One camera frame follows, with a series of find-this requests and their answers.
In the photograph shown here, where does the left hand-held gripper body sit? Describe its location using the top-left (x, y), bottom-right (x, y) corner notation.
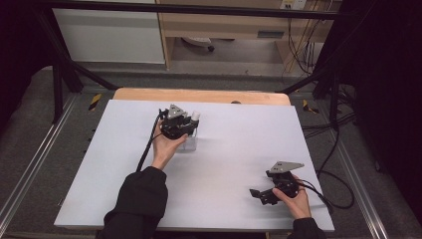
top-left (159, 104), bottom-right (192, 140)

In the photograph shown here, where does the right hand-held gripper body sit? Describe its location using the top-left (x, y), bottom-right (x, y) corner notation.
top-left (268, 160), bottom-right (306, 198)

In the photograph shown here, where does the clear plastic pen organizer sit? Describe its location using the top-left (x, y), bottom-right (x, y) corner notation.
top-left (177, 127), bottom-right (199, 153)

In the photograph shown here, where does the person's left hand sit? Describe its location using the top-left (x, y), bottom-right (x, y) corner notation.
top-left (150, 119), bottom-right (189, 171)

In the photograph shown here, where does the person's right hand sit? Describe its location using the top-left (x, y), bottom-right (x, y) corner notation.
top-left (272, 183), bottom-right (313, 220)

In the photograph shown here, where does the yellow and black tape strip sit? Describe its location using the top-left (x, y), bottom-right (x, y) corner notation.
top-left (302, 99), bottom-right (320, 115)
top-left (88, 93), bottom-right (103, 113)

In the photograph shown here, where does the office chair base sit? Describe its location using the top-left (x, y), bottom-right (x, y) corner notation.
top-left (181, 36), bottom-right (216, 53)

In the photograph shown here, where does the light wooden desk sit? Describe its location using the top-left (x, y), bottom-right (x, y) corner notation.
top-left (155, 0), bottom-right (342, 71)

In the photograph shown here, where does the white cabinet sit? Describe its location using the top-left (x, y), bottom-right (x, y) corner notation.
top-left (51, 0), bottom-right (166, 65)

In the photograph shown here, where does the dark curtain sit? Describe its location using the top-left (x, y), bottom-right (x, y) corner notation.
top-left (0, 0), bottom-right (58, 133)
top-left (331, 0), bottom-right (422, 227)

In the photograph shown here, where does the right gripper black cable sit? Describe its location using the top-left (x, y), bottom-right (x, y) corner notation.
top-left (297, 178), bottom-right (334, 213)

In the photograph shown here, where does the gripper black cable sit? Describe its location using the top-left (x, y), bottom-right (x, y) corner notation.
top-left (135, 109), bottom-right (165, 173)
top-left (297, 178), bottom-right (334, 213)

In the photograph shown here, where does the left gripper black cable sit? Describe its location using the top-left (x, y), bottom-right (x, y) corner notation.
top-left (135, 109), bottom-right (165, 173)

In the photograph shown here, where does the thin black cable loop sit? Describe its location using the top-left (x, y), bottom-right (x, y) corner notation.
top-left (315, 122), bottom-right (356, 211)

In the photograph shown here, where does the bundle of black cables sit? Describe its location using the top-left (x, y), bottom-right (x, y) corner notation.
top-left (300, 113), bottom-right (356, 140)

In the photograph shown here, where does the aluminium rail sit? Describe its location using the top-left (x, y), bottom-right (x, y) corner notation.
top-left (0, 94), bottom-right (79, 227)
top-left (334, 138), bottom-right (389, 239)

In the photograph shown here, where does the black metal frame stand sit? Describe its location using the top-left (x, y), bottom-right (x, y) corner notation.
top-left (36, 9), bottom-right (118, 125)
top-left (278, 0), bottom-right (376, 132)

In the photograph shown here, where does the black metal frame crossbar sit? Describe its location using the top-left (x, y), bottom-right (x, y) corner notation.
top-left (33, 0), bottom-right (366, 21)

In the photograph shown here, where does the hanging cable bundle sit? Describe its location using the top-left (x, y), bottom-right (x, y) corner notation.
top-left (285, 9), bottom-right (325, 76)

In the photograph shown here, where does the white wall socket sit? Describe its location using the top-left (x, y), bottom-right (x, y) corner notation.
top-left (280, 0), bottom-right (308, 11)

